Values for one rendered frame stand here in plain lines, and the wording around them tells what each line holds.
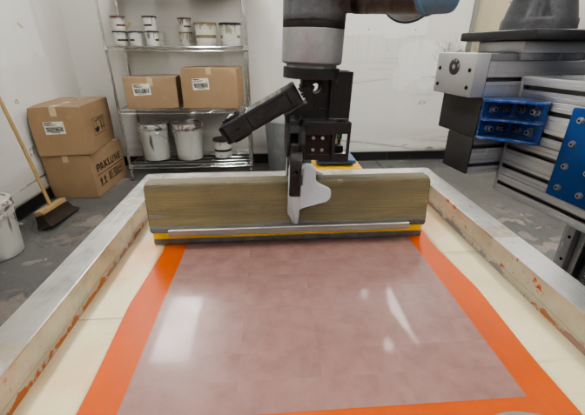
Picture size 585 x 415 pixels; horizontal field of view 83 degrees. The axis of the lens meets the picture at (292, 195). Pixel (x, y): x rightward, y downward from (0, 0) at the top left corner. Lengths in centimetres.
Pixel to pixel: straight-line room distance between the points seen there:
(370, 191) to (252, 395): 30
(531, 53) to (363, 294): 69
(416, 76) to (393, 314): 375
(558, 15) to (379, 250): 66
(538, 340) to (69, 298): 48
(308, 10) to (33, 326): 41
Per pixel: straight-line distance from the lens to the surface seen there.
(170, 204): 50
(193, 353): 37
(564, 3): 97
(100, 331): 42
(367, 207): 50
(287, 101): 43
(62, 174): 350
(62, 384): 39
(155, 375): 36
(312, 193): 46
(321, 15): 41
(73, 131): 329
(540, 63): 95
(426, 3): 41
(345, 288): 43
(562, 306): 45
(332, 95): 44
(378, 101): 395
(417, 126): 417
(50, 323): 41
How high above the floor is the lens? 122
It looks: 24 degrees down
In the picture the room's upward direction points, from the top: straight up
